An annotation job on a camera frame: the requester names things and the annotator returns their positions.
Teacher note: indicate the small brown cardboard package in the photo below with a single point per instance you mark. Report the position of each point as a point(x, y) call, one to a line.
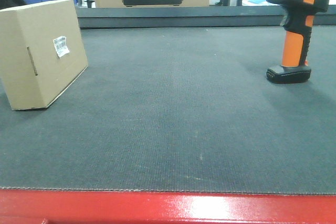
point(32, 74)

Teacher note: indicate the orange black barcode scanner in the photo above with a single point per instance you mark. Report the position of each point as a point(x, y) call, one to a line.
point(298, 24)

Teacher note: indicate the dark grey table mat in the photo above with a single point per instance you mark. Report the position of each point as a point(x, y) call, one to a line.
point(181, 109)

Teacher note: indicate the raised grey conveyor edge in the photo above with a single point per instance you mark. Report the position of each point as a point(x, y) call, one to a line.
point(158, 17)

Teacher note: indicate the white barcode label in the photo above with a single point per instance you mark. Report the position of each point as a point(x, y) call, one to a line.
point(60, 46)

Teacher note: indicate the red metal table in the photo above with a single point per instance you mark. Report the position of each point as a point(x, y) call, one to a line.
point(39, 206)

